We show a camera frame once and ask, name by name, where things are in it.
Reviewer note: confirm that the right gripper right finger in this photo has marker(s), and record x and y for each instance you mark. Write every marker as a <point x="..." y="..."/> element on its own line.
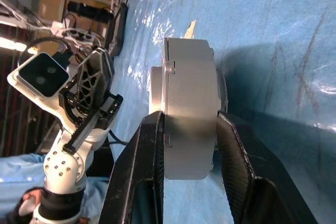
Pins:
<point x="244" y="182"/>

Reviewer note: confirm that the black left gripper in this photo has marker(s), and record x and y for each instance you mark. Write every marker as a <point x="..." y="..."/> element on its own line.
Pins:
<point x="76" y="111"/>

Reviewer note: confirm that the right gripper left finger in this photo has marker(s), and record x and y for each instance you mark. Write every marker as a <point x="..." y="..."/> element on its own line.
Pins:
<point x="136" y="176"/>

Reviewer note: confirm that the grey round motor housing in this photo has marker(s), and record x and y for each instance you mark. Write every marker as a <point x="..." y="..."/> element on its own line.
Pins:
<point x="191" y="103"/>

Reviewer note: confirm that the white handheld controller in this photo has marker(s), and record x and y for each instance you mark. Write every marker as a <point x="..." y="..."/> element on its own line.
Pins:
<point x="25" y="207"/>

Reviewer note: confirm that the person's bare hand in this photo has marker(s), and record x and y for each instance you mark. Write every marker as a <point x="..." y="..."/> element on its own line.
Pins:
<point x="31" y="195"/>

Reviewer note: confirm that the flat black box device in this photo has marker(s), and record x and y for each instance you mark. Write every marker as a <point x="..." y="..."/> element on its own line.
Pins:
<point x="116" y="32"/>

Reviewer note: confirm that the white power strip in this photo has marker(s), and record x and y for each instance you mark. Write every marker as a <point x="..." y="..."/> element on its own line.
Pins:
<point x="78" y="33"/>

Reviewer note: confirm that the black cylindrical device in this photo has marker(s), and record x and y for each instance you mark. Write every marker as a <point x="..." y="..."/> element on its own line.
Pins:
<point x="89" y="11"/>

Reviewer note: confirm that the small beige tape piece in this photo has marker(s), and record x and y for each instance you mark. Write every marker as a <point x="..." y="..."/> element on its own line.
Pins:
<point x="191" y="28"/>

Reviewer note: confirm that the person in blue coat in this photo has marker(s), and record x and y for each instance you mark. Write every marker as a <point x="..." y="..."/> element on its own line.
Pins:
<point x="15" y="166"/>

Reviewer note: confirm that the blue plastic table cover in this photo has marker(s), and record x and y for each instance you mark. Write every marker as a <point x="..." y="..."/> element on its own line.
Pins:
<point x="262" y="11"/>

